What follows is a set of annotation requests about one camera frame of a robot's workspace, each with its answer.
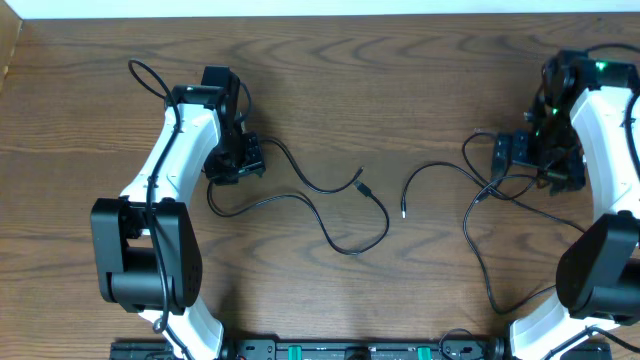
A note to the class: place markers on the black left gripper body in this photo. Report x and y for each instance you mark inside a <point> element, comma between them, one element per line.
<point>236,156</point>

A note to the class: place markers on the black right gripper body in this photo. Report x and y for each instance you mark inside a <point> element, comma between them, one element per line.
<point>553,147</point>

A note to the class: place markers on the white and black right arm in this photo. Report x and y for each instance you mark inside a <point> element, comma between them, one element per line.
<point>584,131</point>

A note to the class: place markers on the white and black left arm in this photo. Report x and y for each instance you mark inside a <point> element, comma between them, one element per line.
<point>147,257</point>

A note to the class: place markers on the brown cardboard panel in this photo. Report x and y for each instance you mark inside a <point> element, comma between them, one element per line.
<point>10,28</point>

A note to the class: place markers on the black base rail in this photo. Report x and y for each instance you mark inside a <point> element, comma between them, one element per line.
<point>268,349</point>

